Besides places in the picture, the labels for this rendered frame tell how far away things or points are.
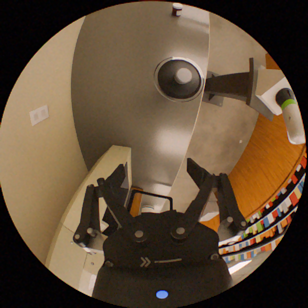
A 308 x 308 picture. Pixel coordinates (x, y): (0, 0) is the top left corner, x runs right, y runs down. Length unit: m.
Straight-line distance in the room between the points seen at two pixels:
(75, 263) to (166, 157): 0.61
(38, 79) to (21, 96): 0.11
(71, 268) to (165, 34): 0.85
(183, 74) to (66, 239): 0.47
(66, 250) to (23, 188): 0.37
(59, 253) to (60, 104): 0.67
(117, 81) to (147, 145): 0.35
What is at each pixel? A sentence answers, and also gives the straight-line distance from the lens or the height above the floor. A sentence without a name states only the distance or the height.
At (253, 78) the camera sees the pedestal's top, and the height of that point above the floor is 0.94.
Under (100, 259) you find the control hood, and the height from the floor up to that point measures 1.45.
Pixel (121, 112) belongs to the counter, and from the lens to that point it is 0.49.
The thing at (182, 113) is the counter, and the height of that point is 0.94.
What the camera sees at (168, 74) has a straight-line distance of 0.21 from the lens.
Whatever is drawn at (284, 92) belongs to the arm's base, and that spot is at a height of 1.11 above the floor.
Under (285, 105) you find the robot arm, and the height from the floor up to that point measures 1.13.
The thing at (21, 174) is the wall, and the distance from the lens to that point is 0.60.
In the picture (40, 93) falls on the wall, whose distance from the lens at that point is 0.62.
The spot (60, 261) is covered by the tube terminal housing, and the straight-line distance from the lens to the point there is 0.38.
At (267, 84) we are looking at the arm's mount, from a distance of 0.67.
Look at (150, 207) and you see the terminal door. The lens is 0.68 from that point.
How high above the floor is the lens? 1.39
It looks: 54 degrees down
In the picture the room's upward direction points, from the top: 170 degrees counter-clockwise
